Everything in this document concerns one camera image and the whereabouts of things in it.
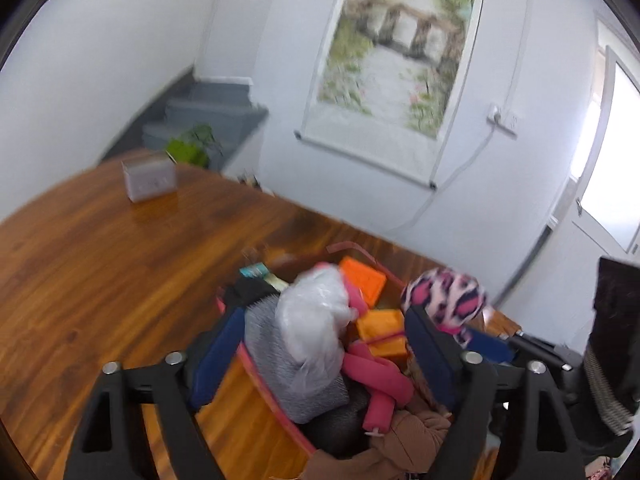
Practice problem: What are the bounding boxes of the orange embossed cube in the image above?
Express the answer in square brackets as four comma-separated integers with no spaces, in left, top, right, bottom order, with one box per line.
[338,257,387,308]
[356,309,408,362]

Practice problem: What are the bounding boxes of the pink foam twist roller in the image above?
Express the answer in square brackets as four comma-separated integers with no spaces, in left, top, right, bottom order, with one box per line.
[342,341,414,436]

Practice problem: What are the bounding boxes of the grey sock with black cuff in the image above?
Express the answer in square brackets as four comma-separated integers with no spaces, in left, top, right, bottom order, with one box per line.
[244,294,349,424]

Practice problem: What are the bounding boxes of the tan knotted stocking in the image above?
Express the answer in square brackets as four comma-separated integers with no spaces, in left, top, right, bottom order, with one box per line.
[300,411,450,480]

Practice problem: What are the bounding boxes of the white mesh sponge ball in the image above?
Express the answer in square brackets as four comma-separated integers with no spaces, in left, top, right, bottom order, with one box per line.
[276,268,357,392]

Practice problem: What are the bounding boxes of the black sock ball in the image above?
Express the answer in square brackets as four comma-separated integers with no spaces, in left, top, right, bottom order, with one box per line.
[298,387,370,460]

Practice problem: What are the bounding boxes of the yellow green medicine box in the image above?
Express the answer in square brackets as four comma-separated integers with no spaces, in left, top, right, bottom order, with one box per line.
[264,273,290,292]

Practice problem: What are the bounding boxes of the red rectangular tin box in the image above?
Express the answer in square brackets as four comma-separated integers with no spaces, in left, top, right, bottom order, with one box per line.
[214,240,524,480]

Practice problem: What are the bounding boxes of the white door right side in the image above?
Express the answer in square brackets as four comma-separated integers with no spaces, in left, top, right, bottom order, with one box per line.
[550,18,639,262]

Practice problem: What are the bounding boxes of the grey tissue box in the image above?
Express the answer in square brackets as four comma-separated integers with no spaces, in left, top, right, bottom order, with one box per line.
[122,152,178,203]

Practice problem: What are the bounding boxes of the green paper bag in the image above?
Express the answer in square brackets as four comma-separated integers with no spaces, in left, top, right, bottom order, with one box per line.
[165,124,224,168]

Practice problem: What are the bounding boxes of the grey stairs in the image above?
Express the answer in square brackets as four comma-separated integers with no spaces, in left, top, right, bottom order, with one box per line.
[102,70,268,172]

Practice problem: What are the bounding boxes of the landscape scroll painting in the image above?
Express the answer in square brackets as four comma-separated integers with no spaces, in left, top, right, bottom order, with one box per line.
[298,0,484,185]

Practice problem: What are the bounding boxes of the white power cable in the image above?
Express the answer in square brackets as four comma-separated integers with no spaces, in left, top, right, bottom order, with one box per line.
[387,121,499,233]

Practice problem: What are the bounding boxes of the wall power socket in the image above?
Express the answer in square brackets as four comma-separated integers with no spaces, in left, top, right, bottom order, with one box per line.
[487,103,520,136]

